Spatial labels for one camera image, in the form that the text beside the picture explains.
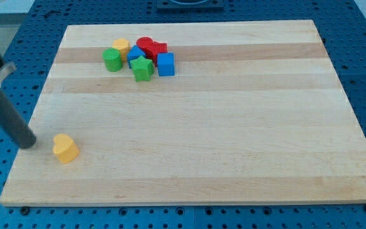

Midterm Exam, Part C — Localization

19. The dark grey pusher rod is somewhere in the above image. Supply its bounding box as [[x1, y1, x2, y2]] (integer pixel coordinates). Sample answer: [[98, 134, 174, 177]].
[[0, 90, 37, 149]]

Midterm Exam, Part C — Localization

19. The yellow heart block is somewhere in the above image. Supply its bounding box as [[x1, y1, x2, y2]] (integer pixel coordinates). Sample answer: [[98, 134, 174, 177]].
[[52, 134, 80, 164]]

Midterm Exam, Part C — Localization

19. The wooden board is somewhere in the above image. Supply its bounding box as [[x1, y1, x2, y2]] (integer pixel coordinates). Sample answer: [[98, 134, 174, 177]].
[[0, 20, 366, 207]]

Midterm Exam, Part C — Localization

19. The green cylinder block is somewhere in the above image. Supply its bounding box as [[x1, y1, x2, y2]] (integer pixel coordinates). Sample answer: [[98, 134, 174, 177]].
[[102, 48, 123, 72]]

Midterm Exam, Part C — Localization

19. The yellow hexagon block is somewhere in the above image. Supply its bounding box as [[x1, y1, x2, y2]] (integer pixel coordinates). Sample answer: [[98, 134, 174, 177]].
[[112, 38, 131, 62]]

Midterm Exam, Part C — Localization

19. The blue triangle block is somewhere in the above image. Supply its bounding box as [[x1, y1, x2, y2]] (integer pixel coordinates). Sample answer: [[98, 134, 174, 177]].
[[126, 45, 146, 69]]

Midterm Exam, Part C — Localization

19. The green star block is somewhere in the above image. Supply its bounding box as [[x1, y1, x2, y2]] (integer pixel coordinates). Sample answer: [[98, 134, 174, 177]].
[[130, 55, 154, 82]]

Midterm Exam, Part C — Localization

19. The red circle block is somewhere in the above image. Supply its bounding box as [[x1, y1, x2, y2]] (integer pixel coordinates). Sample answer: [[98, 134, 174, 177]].
[[136, 36, 153, 53]]

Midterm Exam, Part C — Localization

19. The red star block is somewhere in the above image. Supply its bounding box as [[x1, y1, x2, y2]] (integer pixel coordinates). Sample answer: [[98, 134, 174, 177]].
[[146, 41, 168, 67]]

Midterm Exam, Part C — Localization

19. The blue cube block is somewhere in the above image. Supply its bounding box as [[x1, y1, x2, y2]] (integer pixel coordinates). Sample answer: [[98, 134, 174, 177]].
[[157, 53, 175, 76]]

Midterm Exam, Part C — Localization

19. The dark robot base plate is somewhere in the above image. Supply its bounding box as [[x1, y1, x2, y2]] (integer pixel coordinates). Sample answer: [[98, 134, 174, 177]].
[[156, 0, 224, 11]]

